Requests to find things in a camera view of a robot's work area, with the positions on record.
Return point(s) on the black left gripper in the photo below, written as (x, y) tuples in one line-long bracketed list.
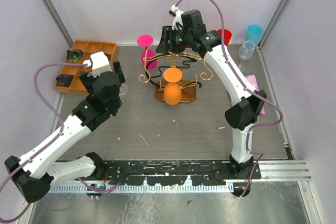
[(89, 81)]

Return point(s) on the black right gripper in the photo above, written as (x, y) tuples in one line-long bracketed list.
[(167, 34)]

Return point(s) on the clear wine glass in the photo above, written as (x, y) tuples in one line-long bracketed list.
[(246, 51), (123, 89)]

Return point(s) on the pink wine glass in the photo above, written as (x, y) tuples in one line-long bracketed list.
[(146, 41)]

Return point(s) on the orange wine glass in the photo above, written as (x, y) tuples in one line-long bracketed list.
[(172, 90)]

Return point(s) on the red wine glass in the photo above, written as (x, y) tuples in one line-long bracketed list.
[(227, 35)]

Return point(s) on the blue wine glass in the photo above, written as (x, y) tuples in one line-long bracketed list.
[(254, 33)]

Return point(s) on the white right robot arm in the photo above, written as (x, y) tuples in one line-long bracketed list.
[(246, 101)]

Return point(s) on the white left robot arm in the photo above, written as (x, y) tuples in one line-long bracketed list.
[(36, 172)]

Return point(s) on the dark paisley rolled tie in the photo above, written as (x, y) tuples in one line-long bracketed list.
[(64, 80)]

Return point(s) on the navy floral rolled tie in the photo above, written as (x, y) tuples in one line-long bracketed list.
[(74, 55)]

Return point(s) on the gold wire glass rack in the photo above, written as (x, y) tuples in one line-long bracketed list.
[(190, 79)]

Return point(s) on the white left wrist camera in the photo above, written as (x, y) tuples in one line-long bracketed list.
[(99, 63)]

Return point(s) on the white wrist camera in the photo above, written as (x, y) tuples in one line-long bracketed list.
[(99, 63), (176, 13)]

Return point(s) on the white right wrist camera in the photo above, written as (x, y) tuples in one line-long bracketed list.
[(176, 13)]

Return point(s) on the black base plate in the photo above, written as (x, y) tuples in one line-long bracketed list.
[(168, 172)]

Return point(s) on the aluminium front rail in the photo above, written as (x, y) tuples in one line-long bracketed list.
[(64, 172)]

